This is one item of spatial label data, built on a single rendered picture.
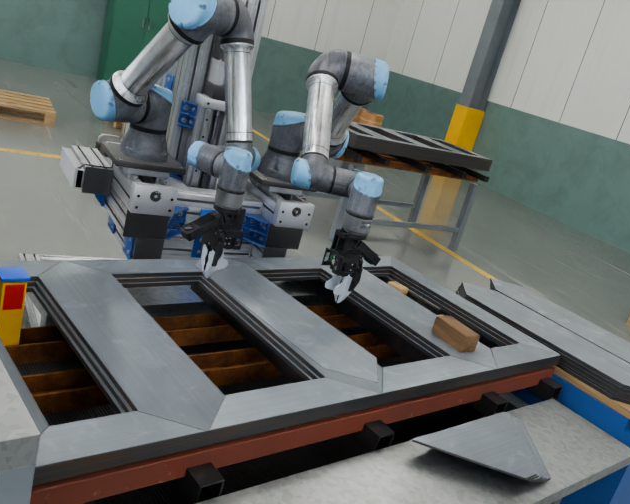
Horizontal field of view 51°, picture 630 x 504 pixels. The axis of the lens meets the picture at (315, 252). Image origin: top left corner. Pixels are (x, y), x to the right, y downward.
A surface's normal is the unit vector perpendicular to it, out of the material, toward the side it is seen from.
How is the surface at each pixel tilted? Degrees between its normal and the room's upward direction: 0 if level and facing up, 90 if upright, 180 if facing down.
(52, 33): 90
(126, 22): 90
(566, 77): 90
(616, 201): 90
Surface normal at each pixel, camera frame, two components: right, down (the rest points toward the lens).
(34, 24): 0.47, 0.39
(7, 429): 0.25, -0.92
